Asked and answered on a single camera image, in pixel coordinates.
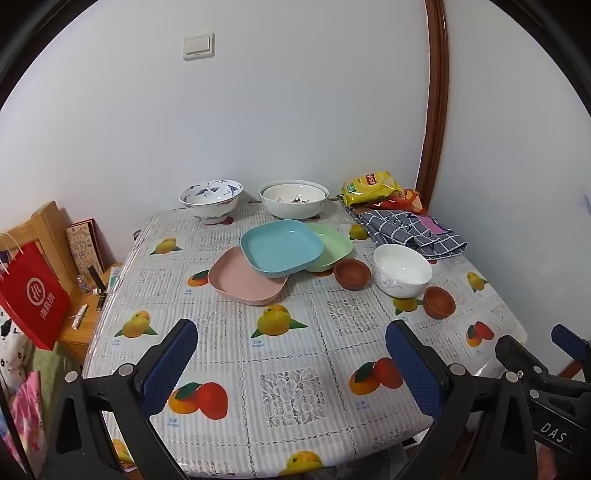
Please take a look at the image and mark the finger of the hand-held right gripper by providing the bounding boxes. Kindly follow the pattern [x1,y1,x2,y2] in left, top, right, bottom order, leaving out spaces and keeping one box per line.
[551,323,591,383]
[496,335,550,384]

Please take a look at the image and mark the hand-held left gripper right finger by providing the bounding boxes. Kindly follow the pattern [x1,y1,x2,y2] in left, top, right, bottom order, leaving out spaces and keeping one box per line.
[385,320,539,480]

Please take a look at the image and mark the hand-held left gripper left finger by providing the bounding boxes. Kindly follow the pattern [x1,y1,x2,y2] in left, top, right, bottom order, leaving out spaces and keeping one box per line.
[44,318,218,480]

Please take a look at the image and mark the small brown bowl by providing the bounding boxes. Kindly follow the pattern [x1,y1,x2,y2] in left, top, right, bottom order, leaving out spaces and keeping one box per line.
[334,258,371,291]
[423,286,457,319]

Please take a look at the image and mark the white porcelain bowl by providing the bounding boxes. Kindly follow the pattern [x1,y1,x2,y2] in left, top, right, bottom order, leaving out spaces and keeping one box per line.
[373,244,433,298]

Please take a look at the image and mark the pink square plate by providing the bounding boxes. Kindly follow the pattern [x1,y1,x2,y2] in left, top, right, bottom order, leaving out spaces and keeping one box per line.
[208,246,289,306]

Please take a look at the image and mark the green square plate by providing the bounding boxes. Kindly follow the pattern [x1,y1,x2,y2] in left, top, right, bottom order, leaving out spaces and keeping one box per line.
[302,224,354,274]

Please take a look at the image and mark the blue square plate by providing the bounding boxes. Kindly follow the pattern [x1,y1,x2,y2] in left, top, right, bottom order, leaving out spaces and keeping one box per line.
[240,220,325,278]

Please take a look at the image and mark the brown wooden baseboard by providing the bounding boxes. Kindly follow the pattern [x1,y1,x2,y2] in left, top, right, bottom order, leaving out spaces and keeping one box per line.
[551,357,583,381]

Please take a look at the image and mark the fruit print tablecloth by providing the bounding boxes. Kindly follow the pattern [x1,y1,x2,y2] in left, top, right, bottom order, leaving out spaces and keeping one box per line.
[82,203,529,477]

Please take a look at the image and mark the green cloth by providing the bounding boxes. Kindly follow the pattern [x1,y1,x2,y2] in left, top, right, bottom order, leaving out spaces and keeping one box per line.
[28,342,84,384]

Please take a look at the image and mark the grey checkered cloth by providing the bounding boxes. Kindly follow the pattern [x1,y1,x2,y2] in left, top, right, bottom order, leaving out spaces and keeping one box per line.
[346,209,467,260]

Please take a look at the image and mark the brown patterned book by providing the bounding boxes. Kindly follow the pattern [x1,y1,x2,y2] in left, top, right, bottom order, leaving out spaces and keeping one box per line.
[66,218,106,278]

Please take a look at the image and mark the pink paper note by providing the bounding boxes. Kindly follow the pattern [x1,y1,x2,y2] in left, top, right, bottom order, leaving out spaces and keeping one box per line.
[418,213,451,232]

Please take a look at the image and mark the red paper bag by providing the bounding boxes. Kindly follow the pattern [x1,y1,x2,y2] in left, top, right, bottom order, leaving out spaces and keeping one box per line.
[0,233,71,352]

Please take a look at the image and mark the pink bag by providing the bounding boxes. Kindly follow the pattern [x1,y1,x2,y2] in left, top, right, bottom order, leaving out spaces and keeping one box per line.
[9,369,47,476]

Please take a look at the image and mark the black and white spotted cloth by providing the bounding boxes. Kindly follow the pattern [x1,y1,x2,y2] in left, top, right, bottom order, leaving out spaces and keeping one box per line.
[0,305,35,393]

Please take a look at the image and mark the blue patterned porcelain bowl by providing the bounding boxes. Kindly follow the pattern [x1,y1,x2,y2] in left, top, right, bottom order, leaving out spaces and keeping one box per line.
[179,179,243,225]

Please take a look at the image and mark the red chips bag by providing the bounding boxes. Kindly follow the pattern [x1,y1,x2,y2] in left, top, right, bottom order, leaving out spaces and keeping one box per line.
[379,188,423,214]

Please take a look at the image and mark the wooden chair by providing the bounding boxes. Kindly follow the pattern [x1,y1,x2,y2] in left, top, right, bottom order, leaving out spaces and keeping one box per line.
[30,200,123,365]

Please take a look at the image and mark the yellow chips bag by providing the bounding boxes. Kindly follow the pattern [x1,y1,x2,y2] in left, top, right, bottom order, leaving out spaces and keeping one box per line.
[342,171,402,207]

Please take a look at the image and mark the large white bowl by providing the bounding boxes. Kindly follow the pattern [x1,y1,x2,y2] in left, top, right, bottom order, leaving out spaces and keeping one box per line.
[259,180,330,219]

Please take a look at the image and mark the brown wooden door frame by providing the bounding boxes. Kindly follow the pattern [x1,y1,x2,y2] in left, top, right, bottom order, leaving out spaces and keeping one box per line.
[416,0,451,210]

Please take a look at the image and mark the white wall light switch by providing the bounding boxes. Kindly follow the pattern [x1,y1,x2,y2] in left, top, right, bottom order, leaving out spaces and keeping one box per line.
[183,32,215,61]

